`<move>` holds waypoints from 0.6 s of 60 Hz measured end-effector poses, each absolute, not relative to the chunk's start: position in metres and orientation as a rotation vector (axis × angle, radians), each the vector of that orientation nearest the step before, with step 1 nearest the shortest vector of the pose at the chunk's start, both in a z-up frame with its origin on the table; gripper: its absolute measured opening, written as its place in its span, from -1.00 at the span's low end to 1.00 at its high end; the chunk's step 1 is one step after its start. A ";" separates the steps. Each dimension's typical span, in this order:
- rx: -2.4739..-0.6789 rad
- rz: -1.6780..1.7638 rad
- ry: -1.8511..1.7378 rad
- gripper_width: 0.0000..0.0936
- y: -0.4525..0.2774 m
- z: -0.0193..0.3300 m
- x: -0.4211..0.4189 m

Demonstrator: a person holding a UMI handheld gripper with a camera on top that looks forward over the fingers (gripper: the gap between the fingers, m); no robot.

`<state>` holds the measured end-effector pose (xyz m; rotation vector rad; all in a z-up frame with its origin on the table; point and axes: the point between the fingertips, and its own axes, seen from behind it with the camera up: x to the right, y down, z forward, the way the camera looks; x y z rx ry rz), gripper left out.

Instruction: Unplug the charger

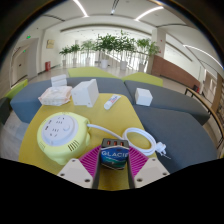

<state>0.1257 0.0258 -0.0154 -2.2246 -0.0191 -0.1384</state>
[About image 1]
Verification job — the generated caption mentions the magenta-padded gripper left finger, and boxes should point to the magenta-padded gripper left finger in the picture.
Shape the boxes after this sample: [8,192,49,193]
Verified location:
[56,144,103,191]

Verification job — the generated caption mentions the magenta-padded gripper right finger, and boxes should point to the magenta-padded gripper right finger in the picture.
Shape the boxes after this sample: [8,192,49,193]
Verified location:
[126,145,171,190]

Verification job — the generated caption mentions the black charger with blue label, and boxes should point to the black charger with blue label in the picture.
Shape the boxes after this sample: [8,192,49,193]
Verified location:
[100,137,131,171]

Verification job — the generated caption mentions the round yellow-green power strip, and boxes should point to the round yellow-green power strip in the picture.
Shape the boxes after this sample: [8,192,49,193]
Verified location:
[36,111,92,166]

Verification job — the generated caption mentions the small white cube box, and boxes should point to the small white cube box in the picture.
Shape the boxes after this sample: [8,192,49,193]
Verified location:
[134,87,154,107]

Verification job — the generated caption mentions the wet wipes pack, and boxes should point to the wet wipes pack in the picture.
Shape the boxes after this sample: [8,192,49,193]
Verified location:
[37,85,74,107]

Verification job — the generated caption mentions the white tube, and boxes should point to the white tube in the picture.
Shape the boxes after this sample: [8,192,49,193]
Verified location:
[103,94,122,111]

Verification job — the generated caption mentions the long grey sofa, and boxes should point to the long grey sofa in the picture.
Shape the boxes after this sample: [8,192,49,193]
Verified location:
[9,76,135,125]

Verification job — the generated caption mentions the wooden bench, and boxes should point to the wooden bench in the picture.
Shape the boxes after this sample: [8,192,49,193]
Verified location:
[184,86,224,150]

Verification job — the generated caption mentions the yellow-green ottoman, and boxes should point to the yellow-green ottoman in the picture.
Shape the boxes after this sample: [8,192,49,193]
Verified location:
[121,71,165,88]
[67,66,120,80]

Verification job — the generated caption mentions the dark grey ottoman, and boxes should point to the dark grey ottoman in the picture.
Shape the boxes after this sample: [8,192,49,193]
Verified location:
[0,96,11,126]

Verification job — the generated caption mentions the white tissue pack stack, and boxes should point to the white tissue pack stack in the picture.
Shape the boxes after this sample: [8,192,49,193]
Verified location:
[50,73,69,89]

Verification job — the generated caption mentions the green sofa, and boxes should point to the green sofa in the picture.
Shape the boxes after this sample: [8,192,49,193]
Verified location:
[2,78,30,101]

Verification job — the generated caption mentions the group of potted plants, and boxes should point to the group of potted plants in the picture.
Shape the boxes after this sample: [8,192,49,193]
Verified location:
[58,29,162,73]

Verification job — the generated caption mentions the group of ceiling strip lights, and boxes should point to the group of ceiling strip lights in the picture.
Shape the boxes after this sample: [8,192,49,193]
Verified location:
[72,0,222,68]

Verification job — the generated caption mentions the white power cable with plug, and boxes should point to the white power cable with plug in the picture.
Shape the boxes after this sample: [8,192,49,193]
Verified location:
[86,122,168,159]

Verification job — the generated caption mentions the framed wall picture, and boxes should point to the framed wall picture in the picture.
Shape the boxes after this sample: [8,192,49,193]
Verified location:
[46,38,56,50]

